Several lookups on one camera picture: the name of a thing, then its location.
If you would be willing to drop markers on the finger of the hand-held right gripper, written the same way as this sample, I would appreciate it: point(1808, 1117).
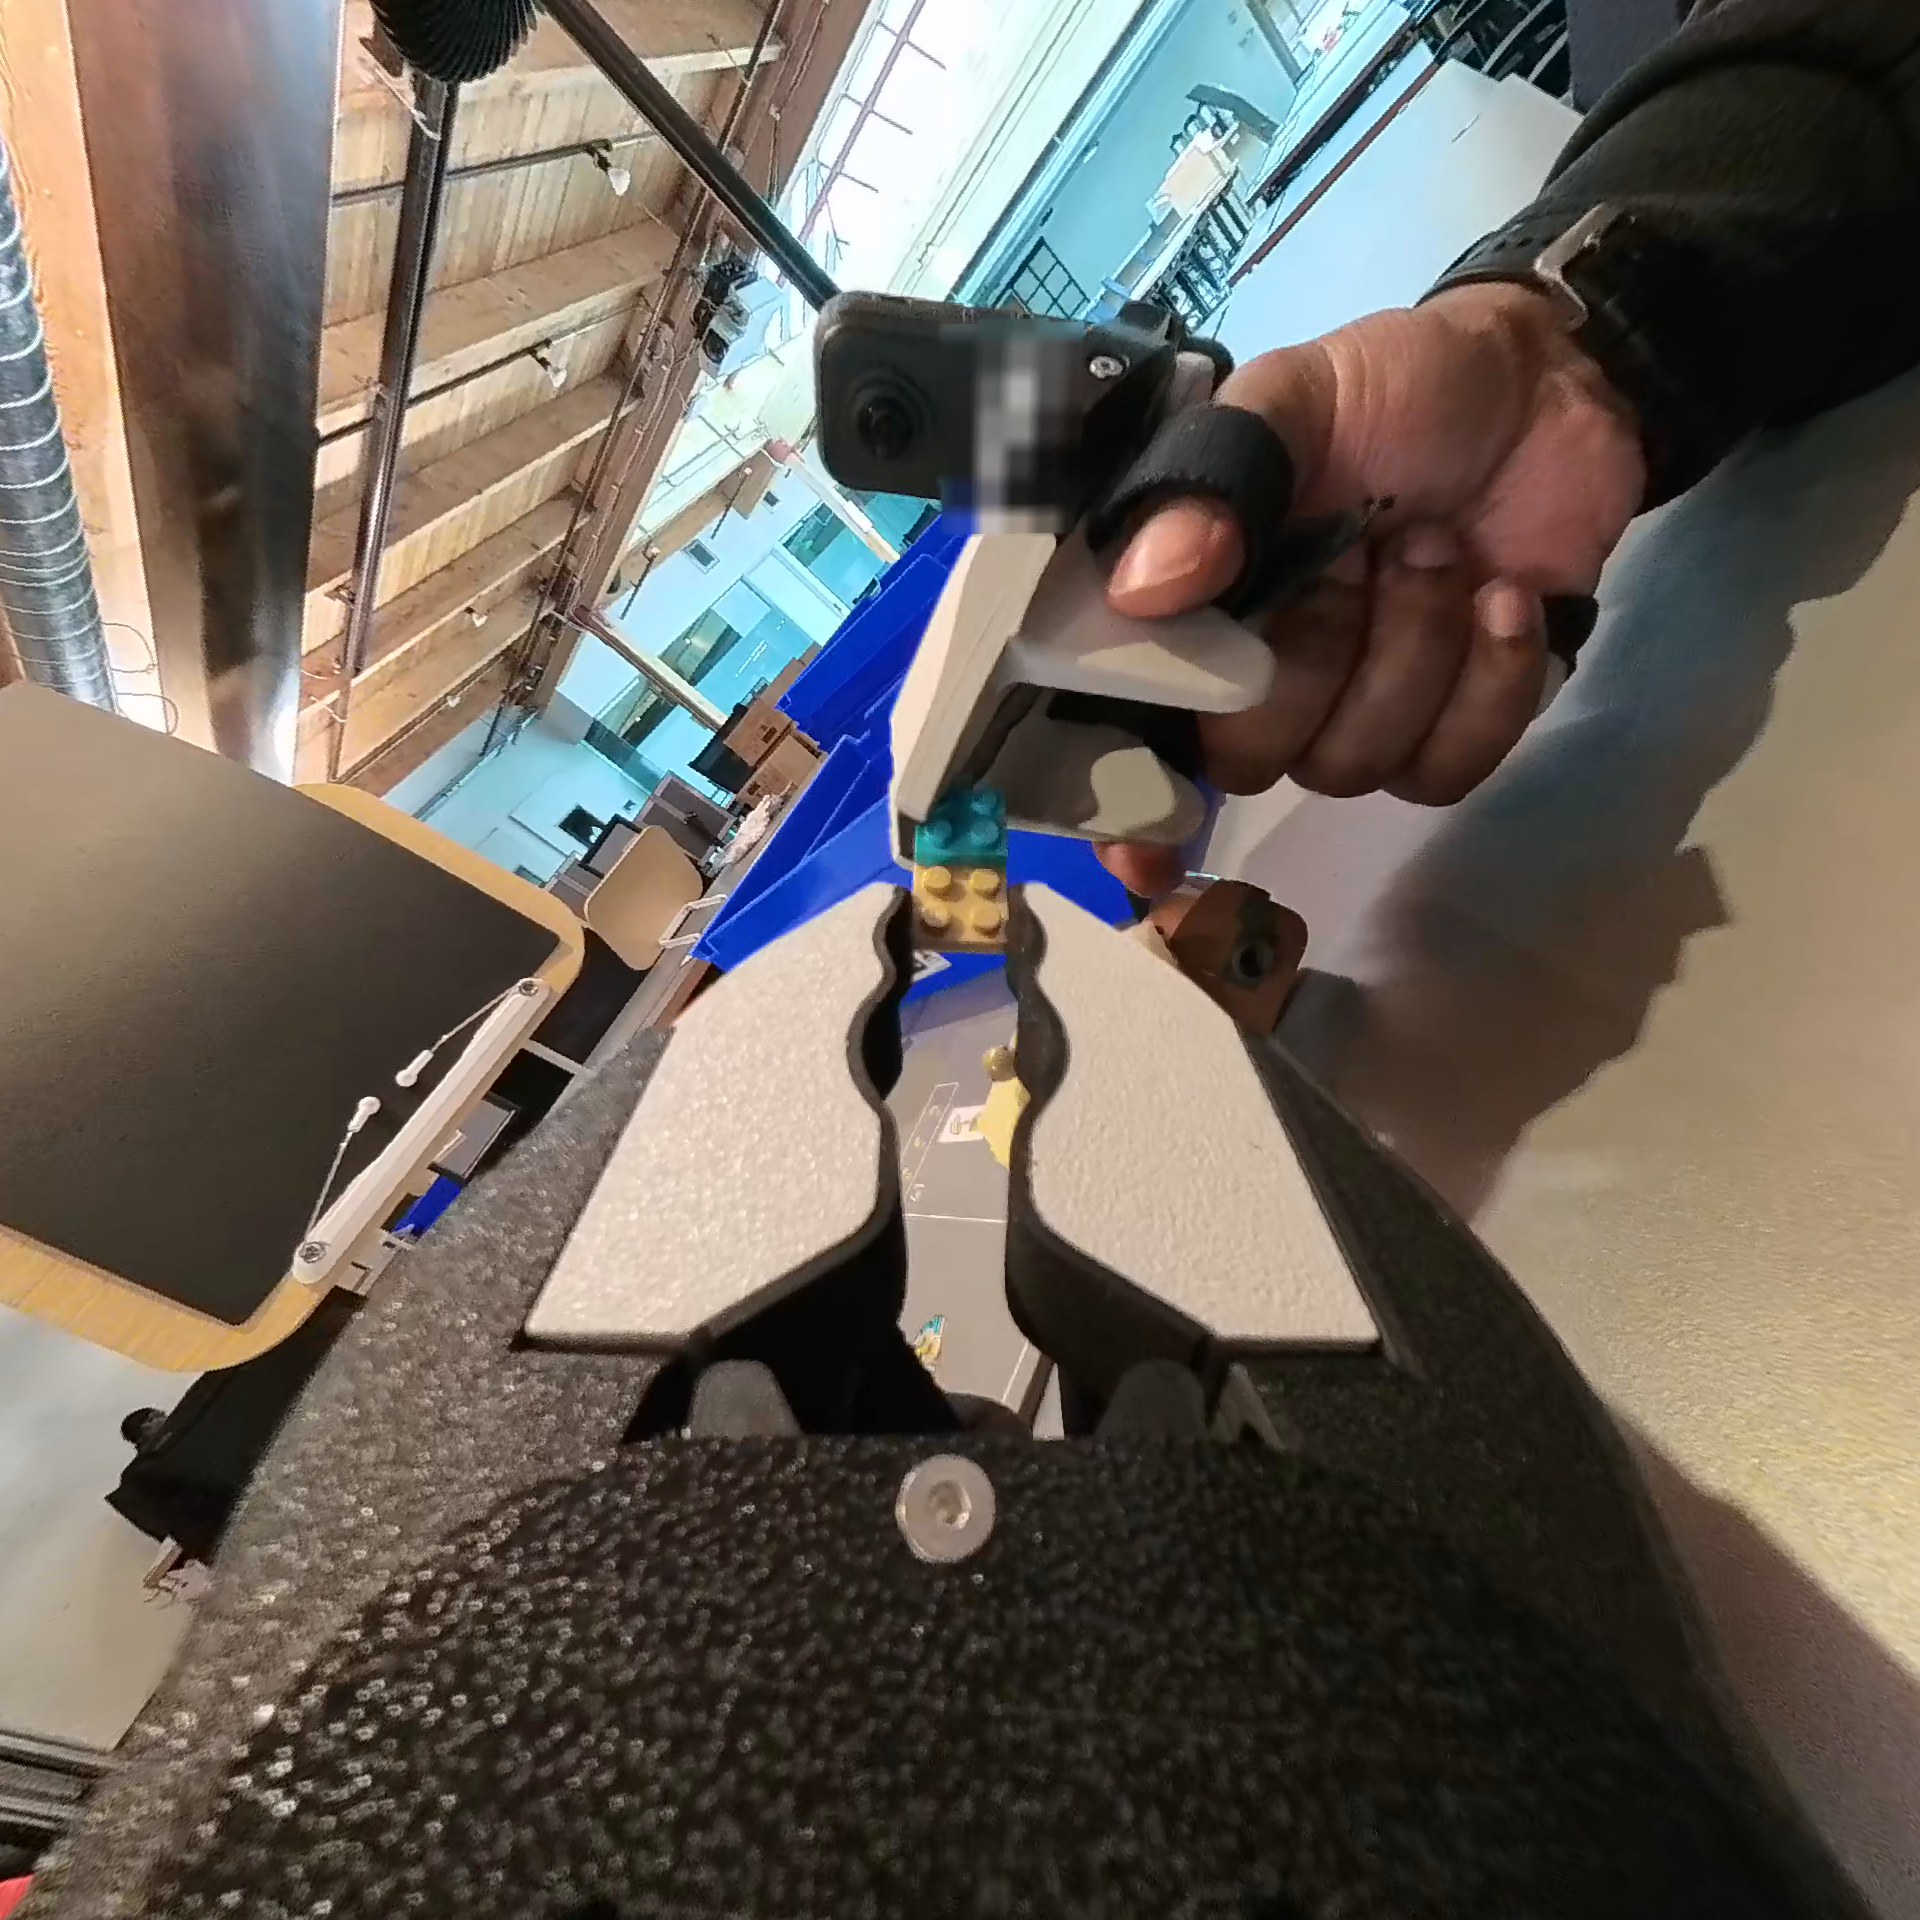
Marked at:
point(972, 648)
point(1106, 788)

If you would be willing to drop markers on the grey instruction booklet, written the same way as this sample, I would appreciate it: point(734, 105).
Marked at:
point(962, 1198)

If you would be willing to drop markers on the blue plastic bin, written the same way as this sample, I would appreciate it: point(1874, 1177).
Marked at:
point(812, 872)
point(886, 630)

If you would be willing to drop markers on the black tablet on white stand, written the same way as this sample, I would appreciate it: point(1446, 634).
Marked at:
point(211, 1021)

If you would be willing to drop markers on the tan wooden chair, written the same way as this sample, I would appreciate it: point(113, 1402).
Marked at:
point(647, 894)

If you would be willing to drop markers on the person's right hand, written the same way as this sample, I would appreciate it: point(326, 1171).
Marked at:
point(1469, 542)

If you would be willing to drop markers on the small teal plate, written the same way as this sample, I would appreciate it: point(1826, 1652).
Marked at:
point(962, 818)

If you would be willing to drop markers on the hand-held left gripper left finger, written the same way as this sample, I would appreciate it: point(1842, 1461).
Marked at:
point(717, 1185)

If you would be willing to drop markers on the silver ceiling duct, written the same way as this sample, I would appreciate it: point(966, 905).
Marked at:
point(34, 452)

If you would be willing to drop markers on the grey desk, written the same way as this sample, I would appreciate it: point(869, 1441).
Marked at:
point(1680, 1198)

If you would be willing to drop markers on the black pole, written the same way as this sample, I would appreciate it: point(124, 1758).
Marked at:
point(717, 182)

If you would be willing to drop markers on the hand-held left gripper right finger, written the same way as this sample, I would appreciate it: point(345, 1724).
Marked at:
point(1200, 1185)

